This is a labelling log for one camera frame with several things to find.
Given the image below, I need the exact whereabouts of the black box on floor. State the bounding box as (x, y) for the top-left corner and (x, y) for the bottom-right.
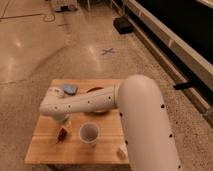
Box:
(113, 17), (133, 34)

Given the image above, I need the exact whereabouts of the clear plastic bottle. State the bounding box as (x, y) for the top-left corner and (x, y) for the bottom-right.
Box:
(118, 144), (128, 158)

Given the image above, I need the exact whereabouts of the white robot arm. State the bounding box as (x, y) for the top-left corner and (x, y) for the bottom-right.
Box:
(39, 75), (183, 171)

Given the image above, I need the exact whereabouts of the grey equipment on floor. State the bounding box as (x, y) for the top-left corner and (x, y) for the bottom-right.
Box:
(51, 0), (78, 12)

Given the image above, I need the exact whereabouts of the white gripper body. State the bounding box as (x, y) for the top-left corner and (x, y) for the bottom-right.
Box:
(57, 114), (72, 135)

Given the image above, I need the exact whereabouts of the orange bowl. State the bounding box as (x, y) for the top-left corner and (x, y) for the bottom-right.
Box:
(86, 87), (110, 115)

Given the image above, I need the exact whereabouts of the wooden table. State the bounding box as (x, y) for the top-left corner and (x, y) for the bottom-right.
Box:
(24, 78), (132, 171)

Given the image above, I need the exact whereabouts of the black cable on floor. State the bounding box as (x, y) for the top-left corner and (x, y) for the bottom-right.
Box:
(0, 6), (58, 24)

